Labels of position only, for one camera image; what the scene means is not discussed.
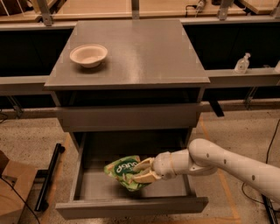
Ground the clear sanitizer pump bottle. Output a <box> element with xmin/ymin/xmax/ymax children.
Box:
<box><xmin>234</xmin><ymin>52</ymin><xmax>251</xmax><ymax>74</ymax></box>

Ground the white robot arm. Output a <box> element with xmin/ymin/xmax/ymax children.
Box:
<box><xmin>133</xmin><ymin>138</ymin><xmax>280</xmax><ymax>203</ymax></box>

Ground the black metal floor bar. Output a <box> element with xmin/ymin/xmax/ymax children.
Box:
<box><xmin>262</xmin><ymin>195</ymin><xmax>279</xmax><ymax>224</ymax></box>
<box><xmin>35</xmin><ymin>143</ymin><xmax>65</xmax><ymax>212</ymax></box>

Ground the black cable on right floor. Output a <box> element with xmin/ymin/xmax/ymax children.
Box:
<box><xmin>241</xmin><ymin>117</ymin><xmax>280</xmax><ymax>206</ymax></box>

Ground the grey metal rail shelf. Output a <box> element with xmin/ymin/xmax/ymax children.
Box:
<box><xmin>0</xmin><ymin>16</ymin><xmax>280</xmax><ymax>95</ymax></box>

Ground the white paper bowl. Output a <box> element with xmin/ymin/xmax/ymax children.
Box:
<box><xmin>69</xmin><ymin>44</ymin><xmax>108</xmax><ymax>68</ymax></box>

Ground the black cable on left floor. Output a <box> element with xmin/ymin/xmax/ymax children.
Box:
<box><xmin>0</xmin><ymin>176</ymin><xmax>42</xmax><ymax>224</ymax></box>

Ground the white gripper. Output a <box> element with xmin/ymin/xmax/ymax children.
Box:
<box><xmin>133</xmin><ymin>151</ymin><xmax>176</xmax><ymax>184</ymax></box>

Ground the black cable on floor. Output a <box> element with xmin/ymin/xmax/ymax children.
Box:
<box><xmin>241</xmin><ymin>117</ymin><xmax>280</xmax><ymax>206</ymax></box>
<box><xmin>0</xmin><ymin>176</ymin><xmax>42</xmax><ymax>224</ymax></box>

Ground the black metal floor bar right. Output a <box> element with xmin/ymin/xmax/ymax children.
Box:
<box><xmin>262</xmin><ymin>195</ymin><xmax>279</xmax><ymax>224</ymax></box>

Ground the brown cardboard box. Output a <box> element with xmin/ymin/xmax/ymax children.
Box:
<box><xmin>0</xmin><ymin>150</ymin><xmax>37</xmax><ymax>224</ymax></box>

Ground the closed grey top drawer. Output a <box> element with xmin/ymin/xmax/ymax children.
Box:
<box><xmin>57</xmin><ymin>103</ymin><xmax>202</xmax><ymax>132</ymax></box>

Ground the open grey middle drawer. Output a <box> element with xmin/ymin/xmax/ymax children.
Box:
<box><xmin>56</xmin><ymin>129</ymin><xmax>208</xmax><ymax>220</ymax></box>

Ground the green rice chip bag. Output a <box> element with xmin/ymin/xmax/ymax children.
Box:
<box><xmin>104</xmin><ymin>155</ymin><xmax>147</xmax><ymax>192</ymax></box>

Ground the grey drawer cabinet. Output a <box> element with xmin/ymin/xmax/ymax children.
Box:
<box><xmin>45</xmin><ymin>20</ymin><xmax>209</xmax><ymax>220</ymax></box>

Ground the black metal floor bar left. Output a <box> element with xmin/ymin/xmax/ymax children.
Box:
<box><xmin>35</xmin><ymin>143</ymin><xmax>65</xmax><ymax>212</ymax></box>

